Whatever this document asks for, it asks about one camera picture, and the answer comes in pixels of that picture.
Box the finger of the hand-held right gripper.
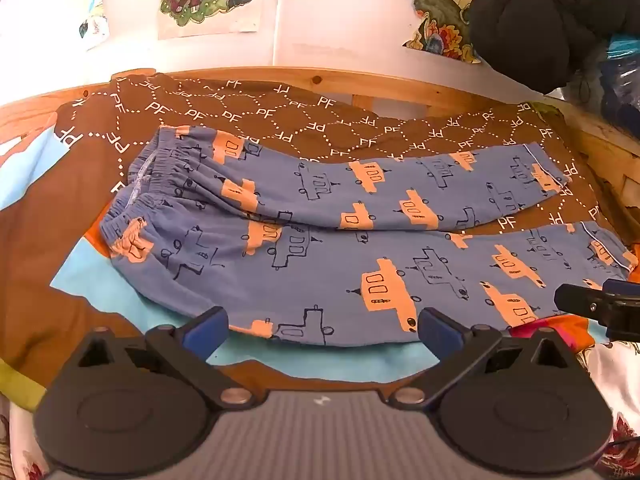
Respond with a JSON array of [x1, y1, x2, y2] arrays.
[[554, 279, 640, 344]]

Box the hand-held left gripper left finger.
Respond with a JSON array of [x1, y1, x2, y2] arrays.
[[75, 306, 257, 407]]

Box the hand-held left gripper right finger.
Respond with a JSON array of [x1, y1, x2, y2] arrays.
[[387, 306, 577, 407]]

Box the blue car print pants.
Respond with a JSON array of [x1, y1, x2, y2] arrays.
[[98, 125, 632, 348]]

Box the white floral bed sheet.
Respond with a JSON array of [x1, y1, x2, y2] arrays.
[[0, 335, 640, 480]]

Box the brown patterned blanket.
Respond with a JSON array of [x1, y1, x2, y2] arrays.
[[0, 72, 632, 411]]

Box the blue plastic bag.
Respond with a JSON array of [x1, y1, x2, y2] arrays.
[[596, 32, 640, 128]]

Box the black cloth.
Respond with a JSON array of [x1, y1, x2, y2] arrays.
[[467, 0, 640, 97]]

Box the white wall cable duct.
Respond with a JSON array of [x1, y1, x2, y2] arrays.
[[272, 0, 291, 69]]

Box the yellow floral wall poster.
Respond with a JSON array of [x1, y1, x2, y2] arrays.
[[399, 0, 482, 65]]

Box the cartoon figure wall poster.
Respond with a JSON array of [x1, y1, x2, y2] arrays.
[[157, 0, 264, 42]]

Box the pale blue drawing wall poster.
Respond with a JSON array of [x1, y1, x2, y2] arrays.
[[0, 0, 110, 53]]

